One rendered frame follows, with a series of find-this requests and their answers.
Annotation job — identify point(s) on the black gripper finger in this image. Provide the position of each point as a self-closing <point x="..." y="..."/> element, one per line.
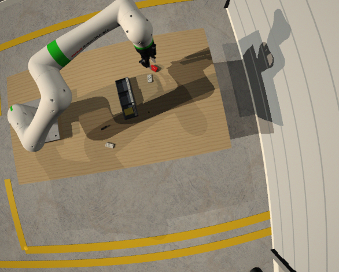
<point x="152" y="57"/>
<point x="145" y="62"/>

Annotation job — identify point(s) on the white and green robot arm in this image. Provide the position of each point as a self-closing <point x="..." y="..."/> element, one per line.
<point x="45" y="66"/>

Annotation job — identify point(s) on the dark grey rack of labelled bins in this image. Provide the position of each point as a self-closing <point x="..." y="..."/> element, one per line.
<point x="126" y="97"/>

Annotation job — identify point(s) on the red nine-volt battery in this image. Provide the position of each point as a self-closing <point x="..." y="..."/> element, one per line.
<point x="154" y="68"/>

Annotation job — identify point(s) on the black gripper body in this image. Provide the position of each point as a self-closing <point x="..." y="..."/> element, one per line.
<point x="144" y="56"/>

